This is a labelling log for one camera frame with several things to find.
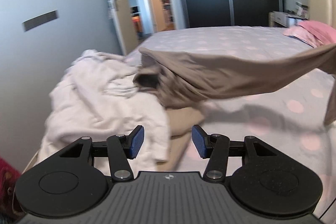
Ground taupe brown garment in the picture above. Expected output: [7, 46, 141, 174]
[133, 43, 336, 127]

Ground beige folded garment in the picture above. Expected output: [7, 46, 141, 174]
[157, 105, 205, 172]

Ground white fluffy garment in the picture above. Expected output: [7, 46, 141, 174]
[37, 50, 170, 173]

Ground pink patterned cloth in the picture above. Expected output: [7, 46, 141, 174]
[283, 26, 319, 48]

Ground white bedside table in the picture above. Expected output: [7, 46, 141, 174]
[269, 11, 306, 28]

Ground pink pillow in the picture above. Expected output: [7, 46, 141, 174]
[298, 20, 336, 46]

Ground beige padded headboard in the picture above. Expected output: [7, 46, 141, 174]
[308, 0, 336, 28]

